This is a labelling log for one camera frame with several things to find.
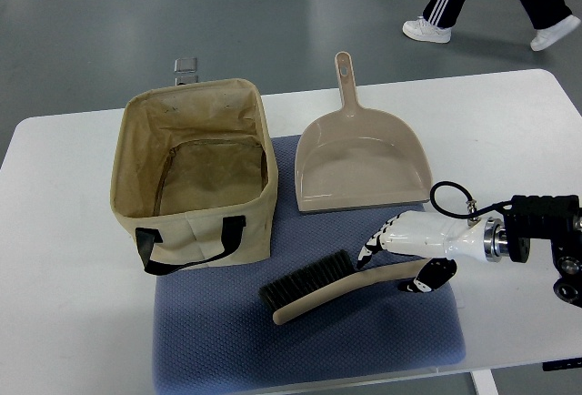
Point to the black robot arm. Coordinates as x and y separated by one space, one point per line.
509 227

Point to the black table control panel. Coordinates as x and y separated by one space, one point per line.
566 364

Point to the beige plastic dustpan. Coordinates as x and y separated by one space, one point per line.
358 157

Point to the blue textured mat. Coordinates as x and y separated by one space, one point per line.
214 335

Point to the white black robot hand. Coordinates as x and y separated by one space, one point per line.
439 239

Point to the white table leg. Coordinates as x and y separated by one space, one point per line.
484 382

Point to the beige brush black bristles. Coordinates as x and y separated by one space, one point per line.
324 280

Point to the yellow fabric bag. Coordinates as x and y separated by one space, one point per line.
195 178

